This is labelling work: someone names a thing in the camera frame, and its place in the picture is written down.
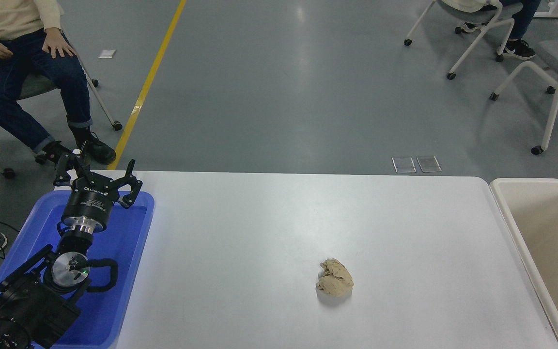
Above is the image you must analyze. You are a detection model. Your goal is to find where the crumpled tan paper ball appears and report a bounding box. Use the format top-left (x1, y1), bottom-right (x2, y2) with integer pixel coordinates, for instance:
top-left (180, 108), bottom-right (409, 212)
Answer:
top-left (316, 258), bottom-right (354, 297)

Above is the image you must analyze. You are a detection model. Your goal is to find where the person in black trainers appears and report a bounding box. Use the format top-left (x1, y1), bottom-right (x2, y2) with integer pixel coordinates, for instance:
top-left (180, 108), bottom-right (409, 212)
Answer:
top-left (441, 0), bottom-right (542, 61)

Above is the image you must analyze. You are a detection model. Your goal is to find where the left gripper black drum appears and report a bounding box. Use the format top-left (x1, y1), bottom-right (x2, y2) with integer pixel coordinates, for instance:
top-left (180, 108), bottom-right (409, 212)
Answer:
top-left (61, 178), bottom-right (118, 225)

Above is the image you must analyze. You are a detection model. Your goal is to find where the seated person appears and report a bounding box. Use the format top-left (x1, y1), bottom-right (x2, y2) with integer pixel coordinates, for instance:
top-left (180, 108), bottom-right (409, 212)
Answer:
top-left (0, 0), bottom-right (117, 165)

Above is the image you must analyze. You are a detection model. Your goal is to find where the person's left hand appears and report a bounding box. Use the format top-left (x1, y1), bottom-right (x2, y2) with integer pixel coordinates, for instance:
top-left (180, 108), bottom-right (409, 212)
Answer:
top-left (43, 27), bottom-right (78, 59)

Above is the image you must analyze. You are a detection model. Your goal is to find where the large pale bin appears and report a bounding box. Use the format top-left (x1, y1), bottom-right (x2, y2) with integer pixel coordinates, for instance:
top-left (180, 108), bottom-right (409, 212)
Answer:
top-left (489, 178), bottom-right (558, 349)

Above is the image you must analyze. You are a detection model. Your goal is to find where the clear floor plate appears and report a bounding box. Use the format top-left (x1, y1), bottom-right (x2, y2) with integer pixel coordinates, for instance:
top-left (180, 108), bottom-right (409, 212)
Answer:
top-left (392, 157), bottom-right (416, 174)
top-left (416, 156), bottom-right (442, 173)

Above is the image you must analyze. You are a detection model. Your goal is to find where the blue plastic tray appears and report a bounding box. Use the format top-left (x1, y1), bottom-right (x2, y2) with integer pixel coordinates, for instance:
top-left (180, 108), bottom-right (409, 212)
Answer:
top-left (0, 190), bottom-right (155, 349)

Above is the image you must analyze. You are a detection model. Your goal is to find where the grey chair with castors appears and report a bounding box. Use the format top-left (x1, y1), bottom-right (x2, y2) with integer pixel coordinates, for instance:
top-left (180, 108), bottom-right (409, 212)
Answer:
top-left (0, 34), bottom-right (124, 179)

